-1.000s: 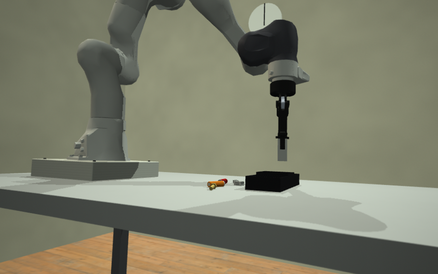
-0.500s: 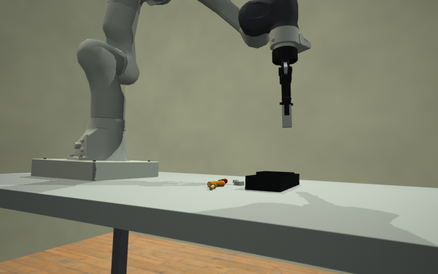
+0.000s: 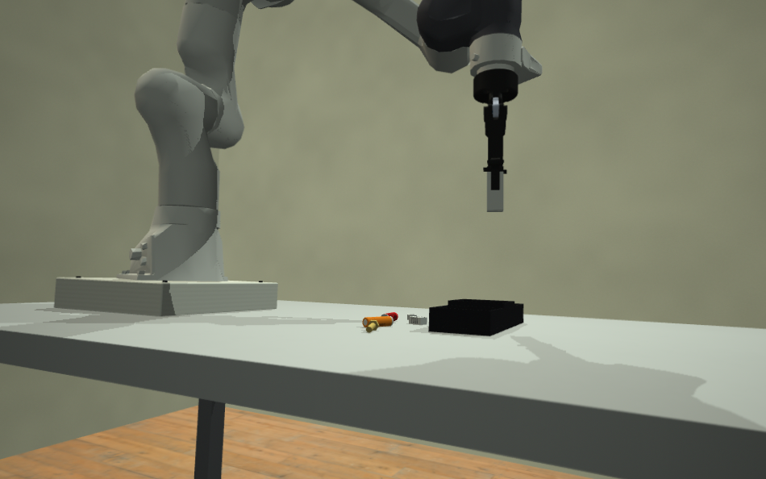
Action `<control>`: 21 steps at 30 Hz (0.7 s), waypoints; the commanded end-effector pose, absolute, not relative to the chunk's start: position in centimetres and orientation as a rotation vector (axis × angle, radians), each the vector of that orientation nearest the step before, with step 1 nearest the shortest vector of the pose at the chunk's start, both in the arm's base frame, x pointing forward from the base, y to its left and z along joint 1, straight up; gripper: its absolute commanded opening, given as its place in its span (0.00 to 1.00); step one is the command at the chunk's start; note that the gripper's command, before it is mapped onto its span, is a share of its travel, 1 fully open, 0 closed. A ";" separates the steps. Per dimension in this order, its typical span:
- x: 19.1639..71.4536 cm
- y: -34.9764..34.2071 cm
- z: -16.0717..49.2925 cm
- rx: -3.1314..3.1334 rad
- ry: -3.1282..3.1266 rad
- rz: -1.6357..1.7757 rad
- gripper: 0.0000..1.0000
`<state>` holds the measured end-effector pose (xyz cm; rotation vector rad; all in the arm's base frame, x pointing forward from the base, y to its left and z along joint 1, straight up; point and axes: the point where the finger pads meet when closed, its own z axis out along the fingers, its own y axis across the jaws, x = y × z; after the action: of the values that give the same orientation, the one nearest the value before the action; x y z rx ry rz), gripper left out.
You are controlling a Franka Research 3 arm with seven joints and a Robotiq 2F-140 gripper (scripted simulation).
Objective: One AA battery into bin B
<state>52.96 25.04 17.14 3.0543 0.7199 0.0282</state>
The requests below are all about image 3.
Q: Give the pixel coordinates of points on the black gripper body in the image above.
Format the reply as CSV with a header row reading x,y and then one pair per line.
x,y
493,83

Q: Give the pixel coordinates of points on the black open-top bin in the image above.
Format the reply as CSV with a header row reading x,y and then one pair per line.
x,y
480,317

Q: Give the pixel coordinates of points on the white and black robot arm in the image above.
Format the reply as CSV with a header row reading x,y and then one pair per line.
x,y
187,114

